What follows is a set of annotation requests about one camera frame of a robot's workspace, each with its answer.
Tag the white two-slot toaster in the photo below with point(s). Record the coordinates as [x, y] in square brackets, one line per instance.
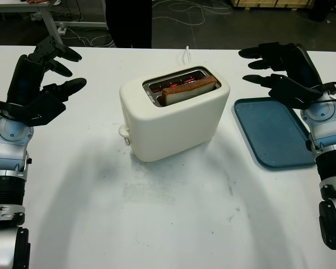
[170, 126]

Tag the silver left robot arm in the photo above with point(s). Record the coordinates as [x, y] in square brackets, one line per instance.
[8, 140]

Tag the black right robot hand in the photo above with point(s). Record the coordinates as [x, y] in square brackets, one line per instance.
[299, 67]

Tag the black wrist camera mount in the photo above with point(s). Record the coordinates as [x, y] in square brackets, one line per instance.
[42, 109]
[294, 92]

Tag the person in black trousers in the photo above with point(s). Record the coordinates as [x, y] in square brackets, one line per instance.
[128, 22]

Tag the wooden pallet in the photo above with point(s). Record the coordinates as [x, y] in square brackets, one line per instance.
[282, 2]

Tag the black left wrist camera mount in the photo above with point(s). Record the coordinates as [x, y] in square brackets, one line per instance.
[42, 109]

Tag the slice of toast bread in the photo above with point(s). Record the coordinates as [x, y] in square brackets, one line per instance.
[184, 93]

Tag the person's right hand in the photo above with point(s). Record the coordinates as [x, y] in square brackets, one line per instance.
[37, 1]

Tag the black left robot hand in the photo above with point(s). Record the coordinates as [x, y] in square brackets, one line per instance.
[25, 81]

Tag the black bin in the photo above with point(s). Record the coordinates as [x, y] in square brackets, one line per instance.
[322, 9]

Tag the blue plastic tray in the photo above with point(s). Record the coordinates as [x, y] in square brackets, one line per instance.
[268, 131]

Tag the white power strip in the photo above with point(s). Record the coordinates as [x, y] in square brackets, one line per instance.
[62, 29]

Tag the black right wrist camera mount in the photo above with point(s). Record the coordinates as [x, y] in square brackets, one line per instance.
[294, 92]

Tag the white background desk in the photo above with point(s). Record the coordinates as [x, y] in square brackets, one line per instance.
[49, 19]

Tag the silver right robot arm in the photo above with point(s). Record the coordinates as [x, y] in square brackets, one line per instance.
[324, 126]

